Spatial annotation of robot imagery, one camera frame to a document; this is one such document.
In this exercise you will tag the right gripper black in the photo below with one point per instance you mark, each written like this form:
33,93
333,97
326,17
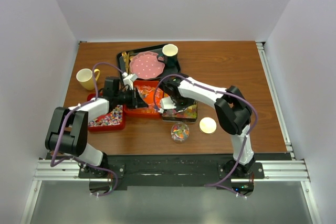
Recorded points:
190,102

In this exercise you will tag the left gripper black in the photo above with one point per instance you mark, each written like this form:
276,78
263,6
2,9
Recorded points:
136,100

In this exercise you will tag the gold tin of gummies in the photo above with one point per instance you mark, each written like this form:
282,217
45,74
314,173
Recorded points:
187,115

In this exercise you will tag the orange tin of lollipops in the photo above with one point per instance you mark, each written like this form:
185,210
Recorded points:
146,90

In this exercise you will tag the clear plastic jar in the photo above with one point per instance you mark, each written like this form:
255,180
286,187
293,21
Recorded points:
180,132

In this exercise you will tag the red tin of candies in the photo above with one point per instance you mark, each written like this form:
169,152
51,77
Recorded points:
112,121

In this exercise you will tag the gold jar lid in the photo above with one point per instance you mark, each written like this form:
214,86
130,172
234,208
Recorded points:
207,125

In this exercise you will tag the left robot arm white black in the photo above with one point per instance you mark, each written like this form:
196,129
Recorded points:
68,129

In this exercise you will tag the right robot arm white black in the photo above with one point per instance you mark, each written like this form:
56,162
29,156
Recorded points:
232,110

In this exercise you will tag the black serving tray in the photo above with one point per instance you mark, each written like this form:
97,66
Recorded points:
158,49

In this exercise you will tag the pink polka dot plate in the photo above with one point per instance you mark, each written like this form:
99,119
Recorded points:
146,65

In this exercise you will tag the gold cutlery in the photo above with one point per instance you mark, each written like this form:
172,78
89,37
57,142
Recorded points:
127,58

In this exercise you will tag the dark green mug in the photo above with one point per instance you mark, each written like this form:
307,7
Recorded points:
168,55

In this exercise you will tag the yellow mug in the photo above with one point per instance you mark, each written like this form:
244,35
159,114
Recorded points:
86,77

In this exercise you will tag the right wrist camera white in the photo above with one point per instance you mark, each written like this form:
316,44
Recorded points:
166,105

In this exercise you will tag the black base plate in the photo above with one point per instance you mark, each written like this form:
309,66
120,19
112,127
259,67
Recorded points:
180,170

